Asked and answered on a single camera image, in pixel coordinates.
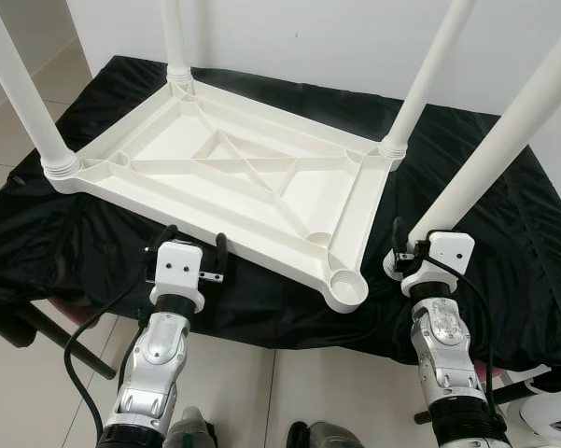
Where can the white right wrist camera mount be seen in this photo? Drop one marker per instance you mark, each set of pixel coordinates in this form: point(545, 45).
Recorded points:
point(448, 252)

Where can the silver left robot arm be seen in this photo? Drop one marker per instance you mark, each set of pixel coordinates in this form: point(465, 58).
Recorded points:
point(154, 364)

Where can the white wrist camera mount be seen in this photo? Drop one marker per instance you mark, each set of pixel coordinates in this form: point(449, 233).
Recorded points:
point(448, 252)
point(180, 266)

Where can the black table cloth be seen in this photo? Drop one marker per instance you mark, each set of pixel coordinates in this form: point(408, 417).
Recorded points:
point(75, 243)

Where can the grey robot left leg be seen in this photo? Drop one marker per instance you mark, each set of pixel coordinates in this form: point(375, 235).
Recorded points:
point(191, 429)

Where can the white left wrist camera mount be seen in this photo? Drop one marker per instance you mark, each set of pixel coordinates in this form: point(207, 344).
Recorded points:
point(180, 266)

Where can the white plastic children table top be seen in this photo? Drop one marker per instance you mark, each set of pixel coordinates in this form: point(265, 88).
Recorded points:
point(182, 154)

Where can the grey robot right leg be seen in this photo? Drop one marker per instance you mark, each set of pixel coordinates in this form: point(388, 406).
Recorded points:
point(327, 437)

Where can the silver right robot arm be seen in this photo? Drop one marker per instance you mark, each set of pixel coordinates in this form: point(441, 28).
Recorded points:
point(443, 345)

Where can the grey robot leg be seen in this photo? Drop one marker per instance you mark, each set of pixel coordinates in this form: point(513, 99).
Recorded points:
point(191, 429)
point(327, 437)

